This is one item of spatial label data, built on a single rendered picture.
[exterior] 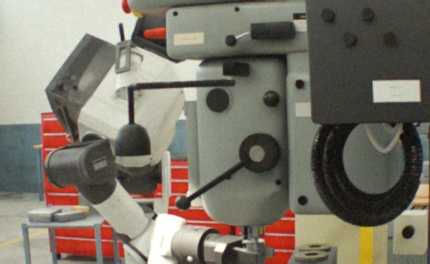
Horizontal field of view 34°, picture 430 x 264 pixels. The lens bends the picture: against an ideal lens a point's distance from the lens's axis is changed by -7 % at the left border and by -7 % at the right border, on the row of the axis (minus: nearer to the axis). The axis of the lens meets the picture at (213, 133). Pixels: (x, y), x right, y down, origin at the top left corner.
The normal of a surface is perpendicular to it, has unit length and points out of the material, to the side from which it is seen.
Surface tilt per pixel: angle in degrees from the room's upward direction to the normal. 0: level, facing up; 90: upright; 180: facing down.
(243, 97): 90
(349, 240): 90
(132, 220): 102
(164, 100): 86
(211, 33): 90
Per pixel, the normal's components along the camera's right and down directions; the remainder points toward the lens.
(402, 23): -0.33, 0.06
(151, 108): 0.63, -0.04
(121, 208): 0.56, 0.24
